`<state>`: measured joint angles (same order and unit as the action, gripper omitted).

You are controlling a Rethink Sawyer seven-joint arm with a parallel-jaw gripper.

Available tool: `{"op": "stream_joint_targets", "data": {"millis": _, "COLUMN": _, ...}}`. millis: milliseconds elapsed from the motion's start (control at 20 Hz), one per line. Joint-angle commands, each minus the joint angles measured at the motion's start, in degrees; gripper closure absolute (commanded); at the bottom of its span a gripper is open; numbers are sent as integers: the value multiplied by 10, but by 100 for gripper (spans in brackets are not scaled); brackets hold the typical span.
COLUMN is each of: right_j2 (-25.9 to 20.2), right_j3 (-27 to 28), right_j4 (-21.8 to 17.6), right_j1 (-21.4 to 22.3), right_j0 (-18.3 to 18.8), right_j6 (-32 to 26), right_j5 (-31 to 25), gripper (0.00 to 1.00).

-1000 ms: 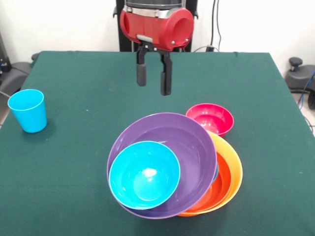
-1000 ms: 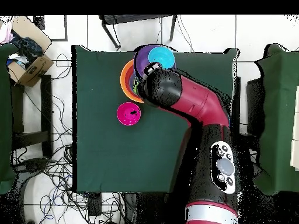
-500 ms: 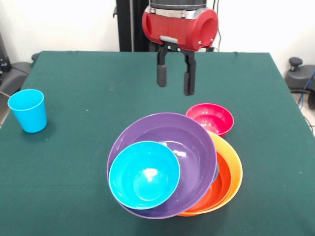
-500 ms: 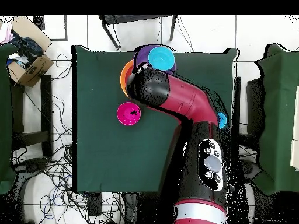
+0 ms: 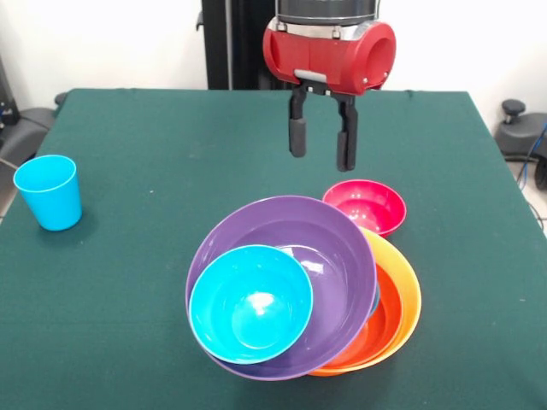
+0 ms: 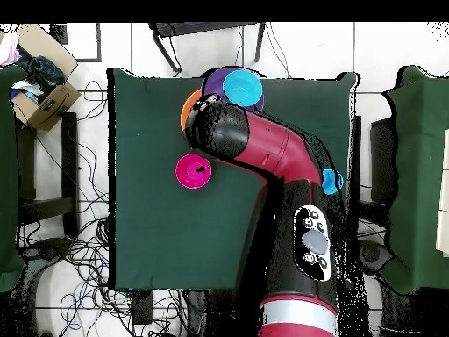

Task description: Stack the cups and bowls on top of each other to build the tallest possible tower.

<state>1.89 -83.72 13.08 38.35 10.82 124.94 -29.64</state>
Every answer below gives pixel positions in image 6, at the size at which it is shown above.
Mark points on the large orange bowl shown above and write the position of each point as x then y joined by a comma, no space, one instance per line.
188,109

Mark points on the purple bowl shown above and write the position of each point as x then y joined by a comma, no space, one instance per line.
212,88

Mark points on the black metal stand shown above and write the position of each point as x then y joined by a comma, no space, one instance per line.
203,28

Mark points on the cardboard box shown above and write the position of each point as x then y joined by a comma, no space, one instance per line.
52,105

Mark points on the dark green tablecloth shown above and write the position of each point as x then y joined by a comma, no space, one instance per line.
154,232

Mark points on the pink bowl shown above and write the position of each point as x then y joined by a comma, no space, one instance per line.
193,170

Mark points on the blue cup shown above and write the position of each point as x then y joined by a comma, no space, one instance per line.
330,182

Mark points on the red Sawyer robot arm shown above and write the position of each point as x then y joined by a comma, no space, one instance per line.
295,210

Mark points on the small light blue bowl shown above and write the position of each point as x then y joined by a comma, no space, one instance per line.
243,88

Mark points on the black bench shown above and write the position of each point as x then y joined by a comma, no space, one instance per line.
69,175

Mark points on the beige board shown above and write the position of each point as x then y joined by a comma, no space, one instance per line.
443,210

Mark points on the green cloth covered table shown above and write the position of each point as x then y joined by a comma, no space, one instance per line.
421,175
7,210

